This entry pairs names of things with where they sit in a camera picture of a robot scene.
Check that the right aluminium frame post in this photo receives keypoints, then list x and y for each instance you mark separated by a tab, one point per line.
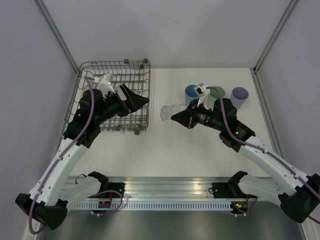
276	32

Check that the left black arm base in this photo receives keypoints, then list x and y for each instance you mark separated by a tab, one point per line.
111	190

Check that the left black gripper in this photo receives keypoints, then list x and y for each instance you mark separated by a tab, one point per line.
133	102

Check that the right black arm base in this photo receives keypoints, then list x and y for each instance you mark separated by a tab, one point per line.
223	190

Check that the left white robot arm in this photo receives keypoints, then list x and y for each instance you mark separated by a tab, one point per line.
46	203

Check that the clear glass cup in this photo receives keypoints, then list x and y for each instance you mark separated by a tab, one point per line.
87	89
120	93
167	111

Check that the left aluminium frame post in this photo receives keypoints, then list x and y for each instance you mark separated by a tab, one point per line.
56	33

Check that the purple plastic cup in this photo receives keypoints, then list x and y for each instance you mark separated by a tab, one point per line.
238	96

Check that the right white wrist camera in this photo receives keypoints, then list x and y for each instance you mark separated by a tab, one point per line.
203	92

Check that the aluminium frame post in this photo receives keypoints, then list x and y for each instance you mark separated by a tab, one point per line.
56	33
276	32

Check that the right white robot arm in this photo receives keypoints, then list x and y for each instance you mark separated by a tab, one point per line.
296	192

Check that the green plastic cup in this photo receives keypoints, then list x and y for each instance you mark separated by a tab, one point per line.
213	96

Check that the white slotted cable duct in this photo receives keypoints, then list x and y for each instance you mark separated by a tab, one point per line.
152	205

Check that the blue plastic cup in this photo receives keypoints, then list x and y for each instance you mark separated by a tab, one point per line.
190	94

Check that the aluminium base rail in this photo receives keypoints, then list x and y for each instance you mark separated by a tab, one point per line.
167	188

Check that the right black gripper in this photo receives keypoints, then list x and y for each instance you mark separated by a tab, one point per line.
187	117

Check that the grey wire dish rack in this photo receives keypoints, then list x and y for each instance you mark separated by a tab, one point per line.
135	74

